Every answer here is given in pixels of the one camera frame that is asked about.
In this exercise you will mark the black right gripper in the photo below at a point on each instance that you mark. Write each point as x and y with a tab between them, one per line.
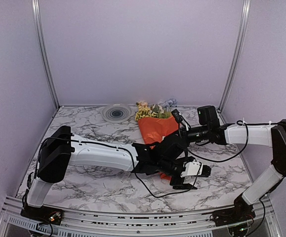
183	134

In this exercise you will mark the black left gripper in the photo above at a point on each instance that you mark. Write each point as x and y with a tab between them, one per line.
180	184

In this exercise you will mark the brown orange wrapping paper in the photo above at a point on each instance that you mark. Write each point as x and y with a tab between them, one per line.
155	129

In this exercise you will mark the green leafy fake stem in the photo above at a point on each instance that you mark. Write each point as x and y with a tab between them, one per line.
161	112

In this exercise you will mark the blue fake flower stem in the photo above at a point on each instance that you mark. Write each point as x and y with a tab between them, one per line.
168	104

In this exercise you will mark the yellow daisy fake bunch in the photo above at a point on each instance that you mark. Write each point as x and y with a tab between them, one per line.
144	112

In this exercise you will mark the pink rose fake stem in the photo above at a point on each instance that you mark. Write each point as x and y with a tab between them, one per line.
142	104

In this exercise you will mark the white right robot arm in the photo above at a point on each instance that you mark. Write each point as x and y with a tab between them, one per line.
267	140

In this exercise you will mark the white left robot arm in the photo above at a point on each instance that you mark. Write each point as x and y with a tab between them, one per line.
63	148

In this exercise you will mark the grey ringed plate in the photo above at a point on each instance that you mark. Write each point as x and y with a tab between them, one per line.
117	113

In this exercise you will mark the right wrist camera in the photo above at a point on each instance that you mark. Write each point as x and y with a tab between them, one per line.
180	119

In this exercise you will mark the aluminium frame post right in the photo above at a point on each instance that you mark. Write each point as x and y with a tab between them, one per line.
237	53

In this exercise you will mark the aluminium frame post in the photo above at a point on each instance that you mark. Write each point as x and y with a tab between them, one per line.
237	53
42	47

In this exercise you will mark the aluminium frame post left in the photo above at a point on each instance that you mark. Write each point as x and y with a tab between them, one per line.
42	47

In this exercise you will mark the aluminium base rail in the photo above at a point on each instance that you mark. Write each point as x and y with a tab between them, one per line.
81	223

